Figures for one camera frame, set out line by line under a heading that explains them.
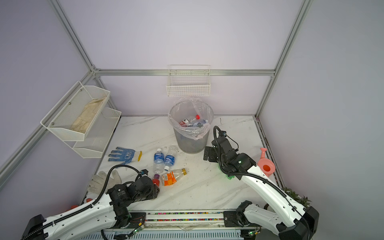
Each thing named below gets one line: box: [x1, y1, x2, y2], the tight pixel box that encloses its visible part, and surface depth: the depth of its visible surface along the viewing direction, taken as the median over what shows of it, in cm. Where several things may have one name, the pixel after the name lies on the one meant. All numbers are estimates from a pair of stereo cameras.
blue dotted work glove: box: [108, 146, 143, 165], surface depth 100 cm
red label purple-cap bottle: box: [152, 174, 160, 187], surface depth 88 cm
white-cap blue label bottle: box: [153, 148, 165, 174], surface depth 93 cm
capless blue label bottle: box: [163, 145, 179, 172], surface depth 93 cm
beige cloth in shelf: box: [70, 96, 106, 134], surface depth 81 cm
